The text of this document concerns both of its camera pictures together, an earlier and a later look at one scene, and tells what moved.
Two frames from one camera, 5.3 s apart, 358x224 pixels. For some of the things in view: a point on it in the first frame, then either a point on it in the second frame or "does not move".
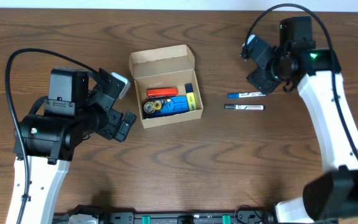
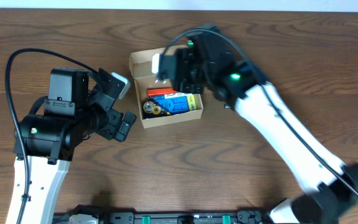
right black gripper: [260, 79] → [185, 71]
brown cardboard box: [166, 88] does not move
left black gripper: [114, 123] does not move
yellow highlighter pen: [192, 103] does not move
